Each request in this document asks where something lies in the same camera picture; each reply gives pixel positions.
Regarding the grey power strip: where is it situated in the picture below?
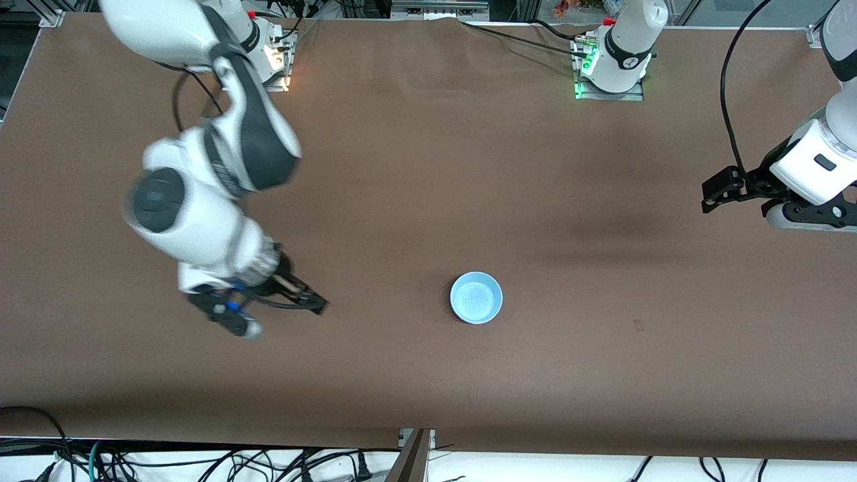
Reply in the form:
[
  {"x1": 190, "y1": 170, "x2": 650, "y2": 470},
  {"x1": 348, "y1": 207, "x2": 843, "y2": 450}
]
[{"x1": 392, "y1": 0, "x2": 489, "y2": 19}]

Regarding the thick black floor cable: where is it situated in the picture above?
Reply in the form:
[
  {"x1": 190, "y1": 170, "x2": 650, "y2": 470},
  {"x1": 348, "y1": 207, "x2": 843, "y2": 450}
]
[{"x1": 0, "y1": 406, "x2": 69, "y2": 482}]

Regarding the aluminium profile post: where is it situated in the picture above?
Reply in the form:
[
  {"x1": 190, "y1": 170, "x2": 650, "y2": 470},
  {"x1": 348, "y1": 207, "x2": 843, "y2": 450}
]
[{"x1": 385, "y1": 428, "x2": 436, "y2": 482}]

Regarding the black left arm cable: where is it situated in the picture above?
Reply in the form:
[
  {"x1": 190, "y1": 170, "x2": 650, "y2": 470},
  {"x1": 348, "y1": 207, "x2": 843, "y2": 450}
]
[{"x1": 720, "y1": 0, "x2": 772, "y2": 173}]

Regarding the blue bowl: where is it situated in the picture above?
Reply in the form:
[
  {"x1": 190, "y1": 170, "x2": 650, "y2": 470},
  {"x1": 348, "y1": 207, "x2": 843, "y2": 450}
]
[{"x1": 450, "y1": 271, "x2": 503, "y2": 325}]

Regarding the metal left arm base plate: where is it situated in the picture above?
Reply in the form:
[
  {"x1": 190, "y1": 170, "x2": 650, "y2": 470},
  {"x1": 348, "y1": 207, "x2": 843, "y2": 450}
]
[{"x1": 574, "y1": 77, "x2": 645, "y2": 101}]

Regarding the brown table cover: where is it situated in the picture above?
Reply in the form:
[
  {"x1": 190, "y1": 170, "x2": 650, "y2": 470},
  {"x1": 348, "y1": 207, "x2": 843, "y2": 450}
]
[{"x1": 0, "y1": 12, "x2": 857, "y2": 463}]

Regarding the orange patterned object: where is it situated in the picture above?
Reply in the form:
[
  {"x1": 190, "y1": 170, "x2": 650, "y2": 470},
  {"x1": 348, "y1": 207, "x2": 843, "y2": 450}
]
[{"x1": 552, "y1": 0, "x2": 607, "y2": 17}]

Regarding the black cable on table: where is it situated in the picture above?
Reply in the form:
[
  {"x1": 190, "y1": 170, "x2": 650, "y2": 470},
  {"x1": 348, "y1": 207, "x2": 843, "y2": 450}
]
[{"x1": 457, "y1": 19, "x2": 590, "y2": 61}]

